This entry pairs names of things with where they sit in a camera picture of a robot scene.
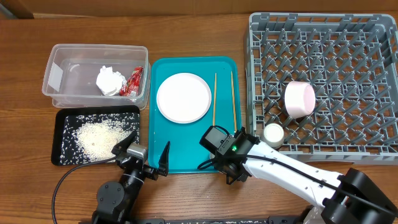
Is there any white round plate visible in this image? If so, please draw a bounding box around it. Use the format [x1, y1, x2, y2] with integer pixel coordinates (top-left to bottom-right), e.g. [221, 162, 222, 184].
[156, 73, 212, 124]

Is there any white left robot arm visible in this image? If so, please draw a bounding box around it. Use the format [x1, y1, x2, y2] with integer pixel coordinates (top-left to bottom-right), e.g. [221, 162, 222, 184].
[91, 132, 170, 223]

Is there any white plastic cup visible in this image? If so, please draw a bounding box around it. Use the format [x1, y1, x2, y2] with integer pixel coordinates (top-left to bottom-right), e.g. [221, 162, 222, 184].
[261, 123, 284, 149]

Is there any teal serving tray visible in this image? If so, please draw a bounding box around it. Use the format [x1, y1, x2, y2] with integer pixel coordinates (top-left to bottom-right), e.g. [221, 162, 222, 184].
[148, 56, 243, 174]

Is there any pink bowl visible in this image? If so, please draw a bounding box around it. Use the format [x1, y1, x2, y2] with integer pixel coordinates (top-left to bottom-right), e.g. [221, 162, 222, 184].
[284, 81, 316, 119]

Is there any white napkin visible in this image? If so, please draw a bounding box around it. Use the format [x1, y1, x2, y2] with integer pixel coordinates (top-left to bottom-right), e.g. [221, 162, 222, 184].
[96, 66, 127, 96]

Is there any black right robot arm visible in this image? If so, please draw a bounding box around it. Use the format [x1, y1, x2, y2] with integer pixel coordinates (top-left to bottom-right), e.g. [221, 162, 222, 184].
[201, 126, 397, 223]

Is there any grey dish rack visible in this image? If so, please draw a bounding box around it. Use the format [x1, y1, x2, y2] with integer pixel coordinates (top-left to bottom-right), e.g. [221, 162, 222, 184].
[244, 12, 397, 165]

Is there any black tray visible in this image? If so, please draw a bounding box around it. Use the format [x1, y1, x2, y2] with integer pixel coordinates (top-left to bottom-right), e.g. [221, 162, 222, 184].
[51, 105, 140, 166]

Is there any wooden chopstick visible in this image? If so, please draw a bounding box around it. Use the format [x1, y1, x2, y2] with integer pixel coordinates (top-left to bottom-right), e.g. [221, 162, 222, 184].
[231, 71, 237, 132]
[212, 73, 217, 126]

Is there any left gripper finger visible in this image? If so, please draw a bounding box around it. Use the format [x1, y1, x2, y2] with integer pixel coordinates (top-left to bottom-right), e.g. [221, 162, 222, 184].
[157, 141, 170, 177]
[111, 131, 137, 156]

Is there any red snack wrapper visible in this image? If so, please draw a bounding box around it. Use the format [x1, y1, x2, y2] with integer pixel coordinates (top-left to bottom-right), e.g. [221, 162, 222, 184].
[119, 67, 144, 96]

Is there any clear plastic bin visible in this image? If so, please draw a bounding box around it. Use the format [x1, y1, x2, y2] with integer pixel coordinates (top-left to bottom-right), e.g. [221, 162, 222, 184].
[42, 44, 150, 110]

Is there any spilled rice pile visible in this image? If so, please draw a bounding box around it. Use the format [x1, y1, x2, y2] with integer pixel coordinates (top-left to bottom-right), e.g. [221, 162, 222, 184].
[58, 113, 140, 166]

